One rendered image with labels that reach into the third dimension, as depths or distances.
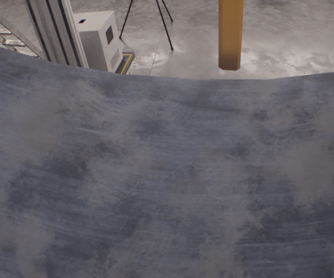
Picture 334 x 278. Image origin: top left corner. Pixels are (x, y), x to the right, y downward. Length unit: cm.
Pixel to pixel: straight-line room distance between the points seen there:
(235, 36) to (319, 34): 318
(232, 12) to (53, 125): 64
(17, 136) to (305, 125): 57
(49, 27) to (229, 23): 155
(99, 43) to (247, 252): 203
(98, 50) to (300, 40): 249
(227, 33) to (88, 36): 147
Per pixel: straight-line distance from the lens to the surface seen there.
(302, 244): 48
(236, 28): 100
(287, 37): 384
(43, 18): 226
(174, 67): 309
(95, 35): 228
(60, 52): 237
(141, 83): 70
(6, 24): 335
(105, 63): 240
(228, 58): 107
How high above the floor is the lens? 184
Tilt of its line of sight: 51 degrees down
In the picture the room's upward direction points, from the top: 9 degrees counter-clockwise
